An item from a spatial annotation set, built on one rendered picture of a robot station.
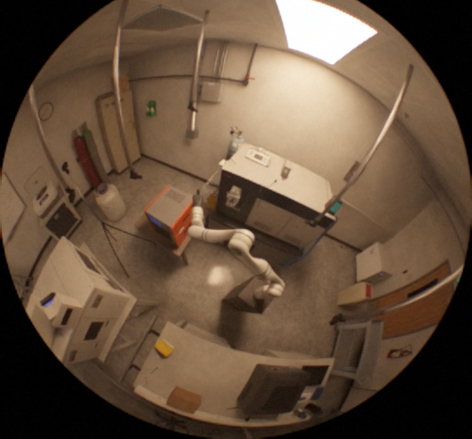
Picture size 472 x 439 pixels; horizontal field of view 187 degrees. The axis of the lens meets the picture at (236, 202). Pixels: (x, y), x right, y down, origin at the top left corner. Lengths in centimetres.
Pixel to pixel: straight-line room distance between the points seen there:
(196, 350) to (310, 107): 286
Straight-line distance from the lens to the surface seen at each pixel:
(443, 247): 376
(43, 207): 329
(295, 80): 214
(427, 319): 368
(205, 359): 142
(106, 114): 352
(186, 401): 151
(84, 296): 108
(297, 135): 221
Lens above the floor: 222
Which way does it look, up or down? 48 degrees down
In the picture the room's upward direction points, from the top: 17 degrees clockwise
